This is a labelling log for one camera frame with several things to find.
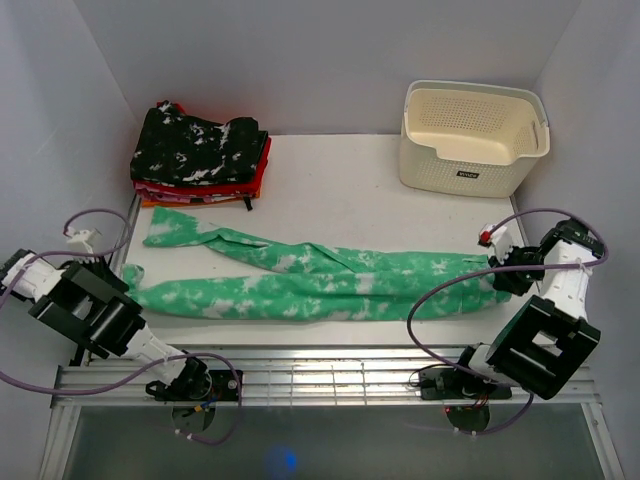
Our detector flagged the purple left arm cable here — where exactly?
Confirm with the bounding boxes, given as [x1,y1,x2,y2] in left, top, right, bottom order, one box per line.
[0,207,245,446]

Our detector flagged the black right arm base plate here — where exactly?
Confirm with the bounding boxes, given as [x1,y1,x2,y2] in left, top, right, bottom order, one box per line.
[417,365,512,400]

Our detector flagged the red folded trousers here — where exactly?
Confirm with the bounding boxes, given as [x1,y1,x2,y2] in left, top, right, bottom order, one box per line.
[132,102,274,199]

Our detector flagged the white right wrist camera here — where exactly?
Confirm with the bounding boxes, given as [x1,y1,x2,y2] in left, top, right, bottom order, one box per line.
[478,224,514,261]

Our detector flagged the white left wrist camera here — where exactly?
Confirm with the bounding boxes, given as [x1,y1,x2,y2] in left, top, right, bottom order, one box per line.
[63,227,102,261]

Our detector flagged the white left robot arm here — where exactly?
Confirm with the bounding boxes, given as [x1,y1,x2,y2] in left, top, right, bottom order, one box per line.
[1,249,213,401]

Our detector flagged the aluminium rail frame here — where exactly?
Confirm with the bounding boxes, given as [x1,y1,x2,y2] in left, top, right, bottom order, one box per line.
[42,192,626,480]

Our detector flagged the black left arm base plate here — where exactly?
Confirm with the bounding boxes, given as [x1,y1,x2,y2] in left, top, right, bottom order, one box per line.
[145,369,243,403]

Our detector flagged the pink patterned folded trousers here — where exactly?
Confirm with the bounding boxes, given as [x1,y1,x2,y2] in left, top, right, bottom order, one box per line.
[134,183,231,204]

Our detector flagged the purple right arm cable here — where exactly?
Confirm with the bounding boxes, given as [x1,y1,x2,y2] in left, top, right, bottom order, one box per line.
[404,207,610,437]

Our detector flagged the orange folded trousers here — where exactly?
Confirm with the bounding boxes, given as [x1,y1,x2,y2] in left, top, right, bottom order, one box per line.
[139,193,259,210]

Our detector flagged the cream perforated plastic basket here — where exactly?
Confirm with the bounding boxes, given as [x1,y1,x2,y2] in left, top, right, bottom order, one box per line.
[399,80,550,198]

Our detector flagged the green tie-dye trousers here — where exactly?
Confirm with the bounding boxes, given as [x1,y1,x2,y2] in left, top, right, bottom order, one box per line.
[122,207,511,322]

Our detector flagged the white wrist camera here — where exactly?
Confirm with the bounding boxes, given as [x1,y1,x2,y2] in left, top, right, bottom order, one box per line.
[478,224,514,261]
[63,227,102,261]

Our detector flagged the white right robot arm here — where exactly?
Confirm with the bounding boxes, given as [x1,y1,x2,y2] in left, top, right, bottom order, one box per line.
[451,218,605,400]

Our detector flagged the black white patterned folded trousers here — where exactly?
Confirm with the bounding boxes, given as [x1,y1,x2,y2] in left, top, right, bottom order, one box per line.
[129,100,270,187]

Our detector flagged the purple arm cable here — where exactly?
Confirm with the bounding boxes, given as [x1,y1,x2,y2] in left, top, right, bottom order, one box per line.
[404,207,610,437]
[0,207,245,446]

